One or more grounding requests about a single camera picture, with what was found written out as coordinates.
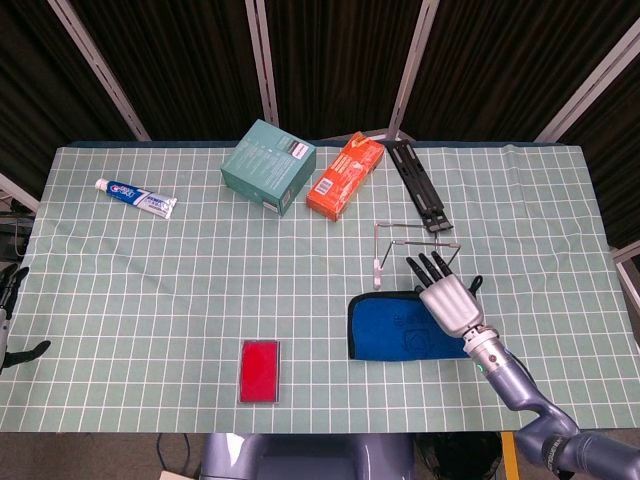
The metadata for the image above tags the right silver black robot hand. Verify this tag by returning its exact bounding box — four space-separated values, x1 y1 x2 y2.
405 250 485 341

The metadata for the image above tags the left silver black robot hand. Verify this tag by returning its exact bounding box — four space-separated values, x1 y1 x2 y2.
0 264 52 374

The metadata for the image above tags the dark grey blue cloth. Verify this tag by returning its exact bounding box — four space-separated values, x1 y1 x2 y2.
347 275 484 361

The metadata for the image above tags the black folding stand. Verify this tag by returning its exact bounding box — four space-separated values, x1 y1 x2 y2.
382 140 454 234

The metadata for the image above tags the green checked tablecloth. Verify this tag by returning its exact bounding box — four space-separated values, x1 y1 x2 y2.
0 142 621 434

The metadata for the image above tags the orange cardboard box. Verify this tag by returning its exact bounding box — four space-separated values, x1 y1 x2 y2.
305 131 387 223

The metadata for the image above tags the blue white toothpaste tube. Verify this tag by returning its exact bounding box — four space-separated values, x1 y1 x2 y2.
94 178 178 220

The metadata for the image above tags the red ink pad clear case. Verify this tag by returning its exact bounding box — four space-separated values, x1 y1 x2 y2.
236 338 284 405

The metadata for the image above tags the lavender robot torso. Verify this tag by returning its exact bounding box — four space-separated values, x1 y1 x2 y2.
199 432 416 480

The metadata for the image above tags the teal cardboard box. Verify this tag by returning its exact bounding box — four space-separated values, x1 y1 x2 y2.
220 118 317 217

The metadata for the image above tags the dark ribbed partition panel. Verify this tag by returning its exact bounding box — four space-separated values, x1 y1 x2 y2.
0 0 136 196
402 0 640 141
264 0 426 141
69 0 266 142

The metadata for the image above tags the metal wire stand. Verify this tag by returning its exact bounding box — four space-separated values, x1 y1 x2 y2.
371 221 462 291

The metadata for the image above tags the black equipment with cables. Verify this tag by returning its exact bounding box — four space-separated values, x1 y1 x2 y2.
0 197 34 261

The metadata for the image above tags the white partition frame post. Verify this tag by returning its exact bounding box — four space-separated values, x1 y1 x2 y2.
47 0 151 142
533 22 640 146
244 0 280 129
387 0 441 142

